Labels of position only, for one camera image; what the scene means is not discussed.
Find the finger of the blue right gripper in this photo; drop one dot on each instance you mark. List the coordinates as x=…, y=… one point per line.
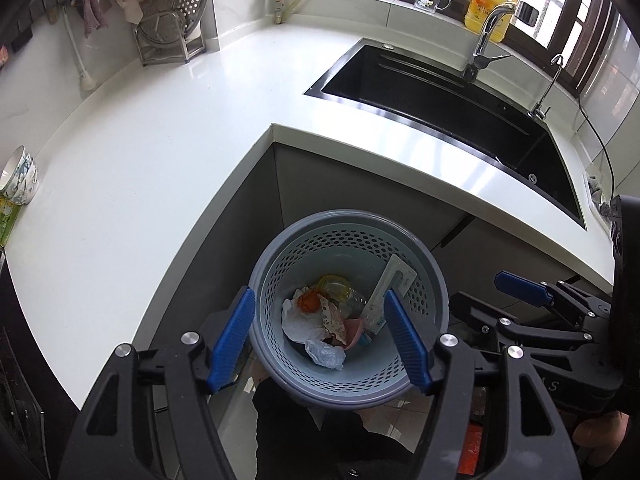
x=522, y=289

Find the chrome kitchen faucet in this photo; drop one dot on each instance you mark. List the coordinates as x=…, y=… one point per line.
x=478, y=59

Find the small chrome water tap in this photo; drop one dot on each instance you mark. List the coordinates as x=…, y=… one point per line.
x=538, y=111

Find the person's right hand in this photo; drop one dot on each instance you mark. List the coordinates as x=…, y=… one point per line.
x=602, y=437

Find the clear plastic bag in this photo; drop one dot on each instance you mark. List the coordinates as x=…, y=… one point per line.
x=325, y=355

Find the steel lid rack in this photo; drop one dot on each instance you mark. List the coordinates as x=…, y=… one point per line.
x=161, y=39

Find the stacked patterned ceramic bowls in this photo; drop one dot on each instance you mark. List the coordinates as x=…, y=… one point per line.
x=19, y=178

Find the black gas stove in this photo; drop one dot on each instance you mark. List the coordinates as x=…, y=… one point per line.
x=37, y=415

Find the pink silicone bowl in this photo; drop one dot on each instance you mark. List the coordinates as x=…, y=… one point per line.
x=354, y=329

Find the white bottle brush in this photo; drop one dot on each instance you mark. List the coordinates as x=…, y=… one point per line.
x=87, y=83

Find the yellow dish soap bottle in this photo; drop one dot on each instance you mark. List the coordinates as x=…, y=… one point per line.
x=487, y=7

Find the red patterned snack wrapper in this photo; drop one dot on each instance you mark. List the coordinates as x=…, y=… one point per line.
x=333, y=323

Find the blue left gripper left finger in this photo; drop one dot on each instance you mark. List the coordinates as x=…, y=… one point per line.
x=230, y=340

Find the orange peel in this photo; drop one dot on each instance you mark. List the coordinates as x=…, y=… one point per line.
x=309, y=301

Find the grey perforated trash basket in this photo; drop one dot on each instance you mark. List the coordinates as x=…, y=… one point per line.
x=352, y=257

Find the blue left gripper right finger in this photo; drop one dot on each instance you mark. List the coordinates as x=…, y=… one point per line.
x=411, y=348

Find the mauve hanging cloth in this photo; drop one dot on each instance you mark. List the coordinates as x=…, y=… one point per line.
x=92, y=13

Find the yellow green detergent pouch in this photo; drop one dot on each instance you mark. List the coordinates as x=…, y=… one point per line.
x=8, y=215

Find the black kitchen sink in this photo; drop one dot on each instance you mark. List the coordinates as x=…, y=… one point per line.
x=433, y=98

